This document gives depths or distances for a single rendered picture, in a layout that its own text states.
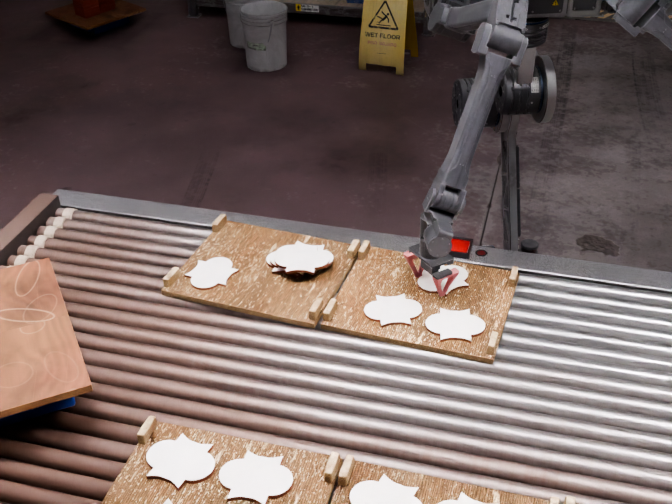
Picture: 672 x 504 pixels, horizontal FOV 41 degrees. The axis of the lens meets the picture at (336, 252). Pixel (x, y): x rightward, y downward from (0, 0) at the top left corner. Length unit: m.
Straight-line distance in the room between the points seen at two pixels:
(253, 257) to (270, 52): 3.53
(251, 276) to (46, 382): 0.63
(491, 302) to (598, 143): 2.94
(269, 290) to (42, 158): 2.99
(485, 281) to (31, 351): 1.08
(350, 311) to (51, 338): 0.69
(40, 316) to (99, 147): 3.06
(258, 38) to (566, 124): 1.95
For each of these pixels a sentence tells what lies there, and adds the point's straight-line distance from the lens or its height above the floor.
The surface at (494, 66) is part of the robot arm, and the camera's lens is 2.08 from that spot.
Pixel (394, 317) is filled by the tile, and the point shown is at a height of 0.94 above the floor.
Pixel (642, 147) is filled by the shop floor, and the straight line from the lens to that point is 5.11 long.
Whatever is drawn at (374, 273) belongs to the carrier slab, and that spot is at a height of 0.94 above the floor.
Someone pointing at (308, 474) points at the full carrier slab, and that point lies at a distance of 1.80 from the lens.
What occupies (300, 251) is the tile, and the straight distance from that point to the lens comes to 2.31.
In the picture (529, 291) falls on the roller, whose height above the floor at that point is 0.92.
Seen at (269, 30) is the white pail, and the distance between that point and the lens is 5.75.
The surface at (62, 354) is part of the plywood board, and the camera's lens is 1.99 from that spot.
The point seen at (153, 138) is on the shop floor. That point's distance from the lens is 5.13.
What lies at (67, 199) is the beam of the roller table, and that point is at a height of 0.92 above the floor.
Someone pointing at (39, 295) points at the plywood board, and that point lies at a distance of 2.18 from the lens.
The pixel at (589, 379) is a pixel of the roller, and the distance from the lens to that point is 2.08.
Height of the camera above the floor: 2.28
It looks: 34 degrees down
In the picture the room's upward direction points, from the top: 1 degrees counter-clockwise
